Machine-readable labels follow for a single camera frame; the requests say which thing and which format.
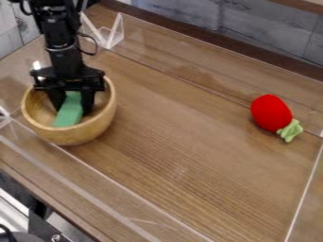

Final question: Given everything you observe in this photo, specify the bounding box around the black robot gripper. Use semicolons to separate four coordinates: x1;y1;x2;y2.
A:
30;48;107;116

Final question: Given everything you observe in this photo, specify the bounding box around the green foam stick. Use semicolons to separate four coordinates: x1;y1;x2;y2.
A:
52;92;83;128

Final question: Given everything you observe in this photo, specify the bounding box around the brown wooden bowl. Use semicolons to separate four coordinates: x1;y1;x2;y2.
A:
22;77;118;146

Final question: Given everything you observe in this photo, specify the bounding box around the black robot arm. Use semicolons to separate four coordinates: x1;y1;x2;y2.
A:
10;0;106;114

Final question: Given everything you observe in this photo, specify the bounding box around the red plush strawberry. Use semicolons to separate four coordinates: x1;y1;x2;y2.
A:
250;95;303;143

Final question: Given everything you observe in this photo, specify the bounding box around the black cable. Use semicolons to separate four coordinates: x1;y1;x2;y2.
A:
76;31;100;57

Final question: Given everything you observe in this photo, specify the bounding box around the clear acrylic corner bracket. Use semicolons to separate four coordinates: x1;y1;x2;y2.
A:
80;13;124;49

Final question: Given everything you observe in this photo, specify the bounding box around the clear acrylic tray wall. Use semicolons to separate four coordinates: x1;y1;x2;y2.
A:
0;107;212;242

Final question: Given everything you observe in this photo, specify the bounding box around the black metal table bracket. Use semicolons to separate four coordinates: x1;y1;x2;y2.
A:
28;210;72;242

